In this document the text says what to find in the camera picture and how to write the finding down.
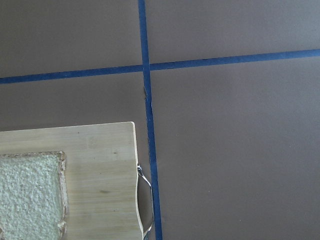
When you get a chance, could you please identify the white bread slice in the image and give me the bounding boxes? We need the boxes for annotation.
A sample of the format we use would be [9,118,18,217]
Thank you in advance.
[0,151,68,240]

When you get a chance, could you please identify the bamboo cutting board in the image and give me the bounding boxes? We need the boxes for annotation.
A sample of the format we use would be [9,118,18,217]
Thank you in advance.
[0,121,144,240]

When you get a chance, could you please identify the metal cutting board handle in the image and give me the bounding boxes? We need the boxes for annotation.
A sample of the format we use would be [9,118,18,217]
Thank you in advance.
[137,163,155,240]

